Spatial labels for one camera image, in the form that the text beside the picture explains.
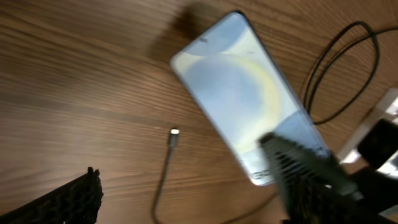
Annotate blue Galaxy smartphone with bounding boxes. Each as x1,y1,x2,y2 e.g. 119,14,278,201
170,11,330,185

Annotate black USB charging cable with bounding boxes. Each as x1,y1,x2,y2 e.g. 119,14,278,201
150,20,398,224

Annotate white power strip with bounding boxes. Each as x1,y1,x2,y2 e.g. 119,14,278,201
337,87,397,164

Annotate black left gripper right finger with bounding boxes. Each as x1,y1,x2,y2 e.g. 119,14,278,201
259,133,397,224

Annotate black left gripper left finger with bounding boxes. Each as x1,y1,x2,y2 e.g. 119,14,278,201
1,167,103,224

